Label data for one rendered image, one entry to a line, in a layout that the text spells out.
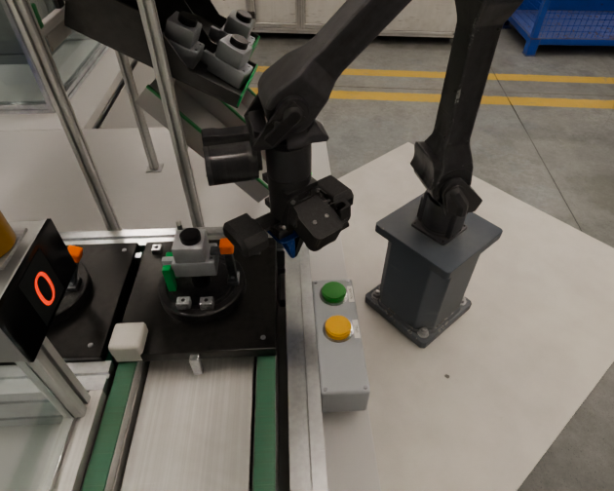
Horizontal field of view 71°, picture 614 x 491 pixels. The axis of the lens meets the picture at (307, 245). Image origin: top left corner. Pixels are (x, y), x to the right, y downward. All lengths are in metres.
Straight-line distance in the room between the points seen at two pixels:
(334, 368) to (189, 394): 0.22
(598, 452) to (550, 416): 1.08
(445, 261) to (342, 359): 0.21
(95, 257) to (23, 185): 0.52
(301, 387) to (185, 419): 0.17
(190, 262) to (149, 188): 0.54
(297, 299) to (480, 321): 0.35
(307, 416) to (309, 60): 0.44
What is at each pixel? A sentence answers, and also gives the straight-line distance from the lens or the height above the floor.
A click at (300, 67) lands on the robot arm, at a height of 1.34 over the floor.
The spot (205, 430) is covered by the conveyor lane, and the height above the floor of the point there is 0.92.
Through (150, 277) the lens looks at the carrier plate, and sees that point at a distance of 0.78.
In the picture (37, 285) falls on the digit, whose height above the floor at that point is 1.21.
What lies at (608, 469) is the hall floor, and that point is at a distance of 1.89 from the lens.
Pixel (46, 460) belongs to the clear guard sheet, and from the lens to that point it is 0.64.
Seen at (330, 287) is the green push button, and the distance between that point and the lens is 0.72.
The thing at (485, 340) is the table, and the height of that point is 0.86.
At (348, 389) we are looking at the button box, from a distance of 0.64.
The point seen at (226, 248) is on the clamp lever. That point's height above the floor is 1.07.
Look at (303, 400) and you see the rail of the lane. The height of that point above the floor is 0.95.
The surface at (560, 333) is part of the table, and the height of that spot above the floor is 0.86.
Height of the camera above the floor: 1.52
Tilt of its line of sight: 44 degrees down
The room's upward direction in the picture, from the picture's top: straight up
